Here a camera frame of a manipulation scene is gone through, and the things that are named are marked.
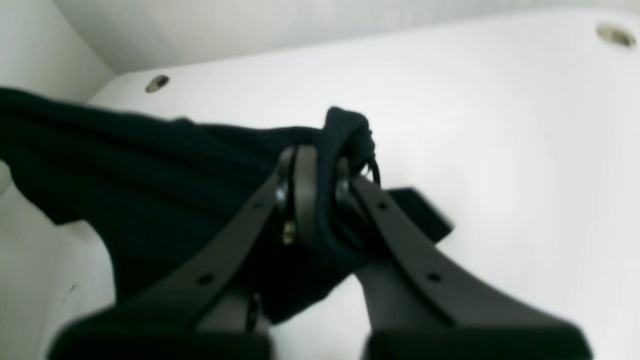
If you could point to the left table cable grommet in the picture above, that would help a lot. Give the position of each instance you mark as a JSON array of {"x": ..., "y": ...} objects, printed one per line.
[{"x": 616, "y": 35}]

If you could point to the black t-shirt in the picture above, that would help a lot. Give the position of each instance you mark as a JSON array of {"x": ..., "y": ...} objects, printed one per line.
[{"x": 158, "y": 191}]

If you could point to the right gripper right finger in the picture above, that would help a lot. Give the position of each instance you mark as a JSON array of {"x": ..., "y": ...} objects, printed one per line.
[{"x": 424, "y": 306}]

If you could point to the table cable grommet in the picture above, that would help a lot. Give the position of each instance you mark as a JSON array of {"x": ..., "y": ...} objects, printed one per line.
[
  {"x": 616, "y": 35},
  {"x": 157, "y": 83}
]

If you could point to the right table cable grommet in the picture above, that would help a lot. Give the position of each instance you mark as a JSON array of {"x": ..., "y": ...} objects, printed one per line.
[{"x": 157, "y": 83}]

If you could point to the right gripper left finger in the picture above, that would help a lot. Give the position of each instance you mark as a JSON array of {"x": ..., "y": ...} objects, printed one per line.
[{"x": 205, "y": 310}]

